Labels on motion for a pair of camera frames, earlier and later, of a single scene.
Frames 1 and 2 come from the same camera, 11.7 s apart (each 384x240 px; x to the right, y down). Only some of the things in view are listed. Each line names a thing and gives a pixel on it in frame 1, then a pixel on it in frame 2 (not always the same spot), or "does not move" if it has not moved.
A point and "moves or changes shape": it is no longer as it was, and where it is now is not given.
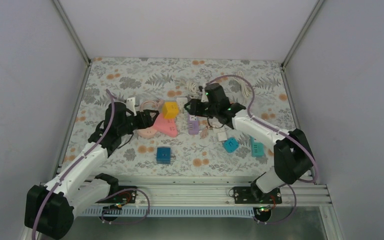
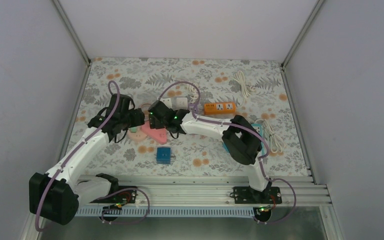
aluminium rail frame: [200, 191] does not move
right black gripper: [194, 109] -> [154, 123]
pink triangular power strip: [166, 126] moves or changes shape
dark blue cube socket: [163, 155] does not move
